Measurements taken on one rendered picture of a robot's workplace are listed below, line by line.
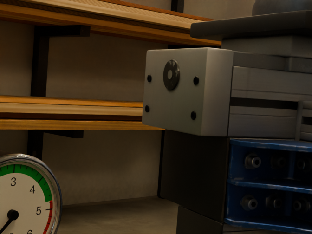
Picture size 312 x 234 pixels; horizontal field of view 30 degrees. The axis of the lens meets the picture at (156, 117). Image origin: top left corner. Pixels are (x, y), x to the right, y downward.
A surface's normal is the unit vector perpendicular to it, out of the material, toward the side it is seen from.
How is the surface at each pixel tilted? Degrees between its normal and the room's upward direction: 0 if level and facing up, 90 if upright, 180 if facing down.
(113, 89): 90
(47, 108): 91
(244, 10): 90
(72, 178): 90
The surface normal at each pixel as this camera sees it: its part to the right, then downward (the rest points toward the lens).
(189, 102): -0.88, -0.04
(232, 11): -0.73, -0.02
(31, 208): 0.72, 0.09
